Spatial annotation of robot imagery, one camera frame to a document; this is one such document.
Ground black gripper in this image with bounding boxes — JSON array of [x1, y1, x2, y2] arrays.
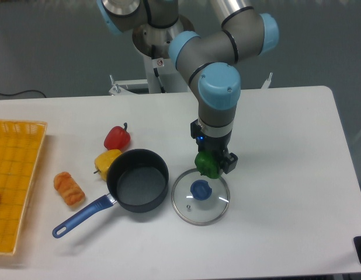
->
[[190, 119, 238, 174]]

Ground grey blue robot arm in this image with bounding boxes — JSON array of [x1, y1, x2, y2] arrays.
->
[[97, 1, 279, 179]]

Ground yellow bell pepper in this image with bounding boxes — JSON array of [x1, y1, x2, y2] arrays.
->
[[94, 149, 122, 181]]

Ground black cable on floor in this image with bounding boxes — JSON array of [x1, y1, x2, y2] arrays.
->
[[0, 89, 47, 98]]

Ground glass lid blue knob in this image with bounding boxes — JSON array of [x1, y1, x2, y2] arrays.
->
[[171, 167, 231, 226]]

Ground red bell pepper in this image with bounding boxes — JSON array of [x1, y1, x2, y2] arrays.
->
[[103, 122, 131, 151]]

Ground white table bracket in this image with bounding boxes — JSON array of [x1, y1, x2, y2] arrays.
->
[[261, 72, 273, 89]]

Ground yellow woven basket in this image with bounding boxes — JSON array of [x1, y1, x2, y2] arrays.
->
[[0, 120, 47, 256]]

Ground green bell pepper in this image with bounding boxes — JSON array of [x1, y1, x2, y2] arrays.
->
[[195, 150, 221, 179]]

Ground orange bread loaf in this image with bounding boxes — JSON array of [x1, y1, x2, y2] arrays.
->
[[53, 171, 85, 208]]

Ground black pot blue handle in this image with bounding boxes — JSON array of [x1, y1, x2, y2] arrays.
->
[[52, 149, 169, 239]]

